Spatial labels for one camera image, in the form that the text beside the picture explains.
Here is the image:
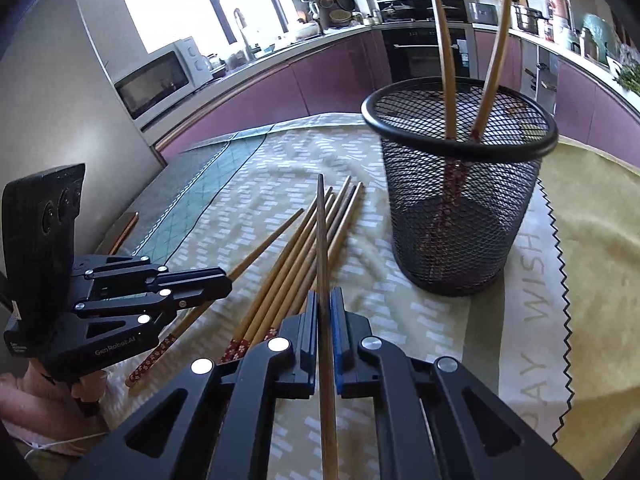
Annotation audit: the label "teal ceramic jar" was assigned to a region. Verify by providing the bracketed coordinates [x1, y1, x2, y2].
[580, 12, 623, 68]

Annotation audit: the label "brown flat object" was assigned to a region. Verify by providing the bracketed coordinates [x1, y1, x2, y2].
[107, 212, 141, 256]

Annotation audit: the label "thin white cable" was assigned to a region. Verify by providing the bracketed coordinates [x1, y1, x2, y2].
[27, 430, 108, 457]

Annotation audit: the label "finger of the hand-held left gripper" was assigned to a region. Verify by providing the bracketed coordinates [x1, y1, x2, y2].
[72, 255, 234, 295]
[74, 285, 231, 347]

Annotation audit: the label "person's left hand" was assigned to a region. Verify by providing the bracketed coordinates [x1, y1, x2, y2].
[27, 357, 109, 403]

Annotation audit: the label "kitchen window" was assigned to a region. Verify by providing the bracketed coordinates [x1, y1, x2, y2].
[107, 0, 288, 53]

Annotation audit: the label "steel cooking pot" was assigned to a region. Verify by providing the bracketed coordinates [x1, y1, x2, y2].
[512, 4, 546, 36]

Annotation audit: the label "yellow zigzag-edged cloth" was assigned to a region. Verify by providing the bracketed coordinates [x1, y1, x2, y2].
[537, 135, 640, 448]

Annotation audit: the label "rack of hanging pans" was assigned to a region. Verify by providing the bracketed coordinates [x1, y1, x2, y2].
[320, 0, 361, 28]

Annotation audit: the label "pile of wooden chopsticks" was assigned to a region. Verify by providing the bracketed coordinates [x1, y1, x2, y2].
[218, 176, 364, 365]

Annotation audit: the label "purple kitchen cabinets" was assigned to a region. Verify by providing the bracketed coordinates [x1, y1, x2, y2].
[155, 27, 640, 161]

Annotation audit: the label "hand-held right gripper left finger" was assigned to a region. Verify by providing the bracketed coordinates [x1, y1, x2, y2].
[65, 290, 321, 480]

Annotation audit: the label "steel kitchen faucet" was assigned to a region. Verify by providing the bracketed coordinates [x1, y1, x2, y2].
[232, 7, 261, 61]

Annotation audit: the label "white microwave oven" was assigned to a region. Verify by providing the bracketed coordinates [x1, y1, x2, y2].
[112, 37, 213, 133]

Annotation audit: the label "person's left forearm pink sleeve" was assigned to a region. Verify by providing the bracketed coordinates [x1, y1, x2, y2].
[0, 372, 108, 457]

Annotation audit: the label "wooden chopstick floral handle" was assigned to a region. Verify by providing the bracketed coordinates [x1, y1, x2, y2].
[125, 207, 306, 388]
[316, 174, 338, 480]
[435, 0, 513, 241]
[425, 0, 471, 261]

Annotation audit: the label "black built-in oven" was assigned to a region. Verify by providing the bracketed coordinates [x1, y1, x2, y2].
[380, 25, 476, 83]

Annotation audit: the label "green leafy vegetables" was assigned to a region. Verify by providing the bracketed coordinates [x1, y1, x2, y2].
[612, 45, 640, 96]

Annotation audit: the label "black mesh utensil holder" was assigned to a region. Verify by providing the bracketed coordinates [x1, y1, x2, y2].
[361, 77, 558, 297]

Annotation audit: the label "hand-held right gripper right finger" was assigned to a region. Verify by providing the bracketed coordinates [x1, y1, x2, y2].
[330, 287, 583, 480]

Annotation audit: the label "beige patterned tablecloth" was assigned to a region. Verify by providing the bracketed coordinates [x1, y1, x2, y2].
[100, 111, 503, 480]

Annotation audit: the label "grey refrigerator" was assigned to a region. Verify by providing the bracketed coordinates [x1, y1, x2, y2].
[0, 0, 168, 286]

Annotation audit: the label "grey lettered cloth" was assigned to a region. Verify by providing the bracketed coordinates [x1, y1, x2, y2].
[465, 180, 571, 448]

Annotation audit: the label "copper pink kettle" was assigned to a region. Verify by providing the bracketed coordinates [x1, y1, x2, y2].
[546, 0, 573, 43]

